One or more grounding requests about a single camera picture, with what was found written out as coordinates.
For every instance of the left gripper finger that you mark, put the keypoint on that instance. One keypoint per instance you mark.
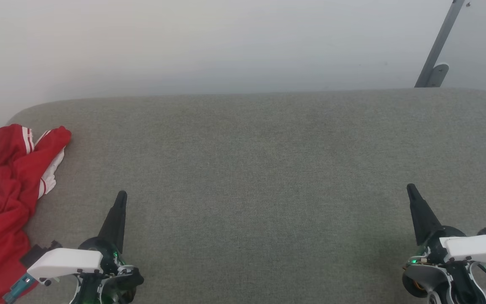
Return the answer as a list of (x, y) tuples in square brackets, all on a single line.
[(121, 228), (111, 228)]

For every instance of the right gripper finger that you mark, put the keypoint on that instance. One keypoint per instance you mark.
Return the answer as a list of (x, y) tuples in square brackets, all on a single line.
[(415, 219), (427, 223)]

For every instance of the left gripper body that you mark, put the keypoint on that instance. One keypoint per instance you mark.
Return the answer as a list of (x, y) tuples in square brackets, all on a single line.
[(114, 261)]

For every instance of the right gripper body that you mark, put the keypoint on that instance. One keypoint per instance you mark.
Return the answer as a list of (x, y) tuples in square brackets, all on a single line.
[(428, 274)]

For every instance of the red and white jersey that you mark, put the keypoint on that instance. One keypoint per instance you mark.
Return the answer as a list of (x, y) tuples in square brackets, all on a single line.
[(2, 211)]

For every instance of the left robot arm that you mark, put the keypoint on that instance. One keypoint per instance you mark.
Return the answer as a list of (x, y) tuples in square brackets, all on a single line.
[(89, 294)]

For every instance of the grey fabric sofa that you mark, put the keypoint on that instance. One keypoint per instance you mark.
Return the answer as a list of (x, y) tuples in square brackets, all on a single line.
[(247, 169)]

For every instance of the grey metal bar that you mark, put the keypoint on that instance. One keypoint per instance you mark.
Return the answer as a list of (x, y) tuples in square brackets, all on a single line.
[(439, 44)]

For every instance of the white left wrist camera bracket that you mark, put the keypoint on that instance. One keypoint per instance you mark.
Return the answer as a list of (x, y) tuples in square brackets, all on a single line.
[(63, 259)]

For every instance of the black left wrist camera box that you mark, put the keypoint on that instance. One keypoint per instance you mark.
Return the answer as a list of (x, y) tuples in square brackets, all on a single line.
[(36, 252)]

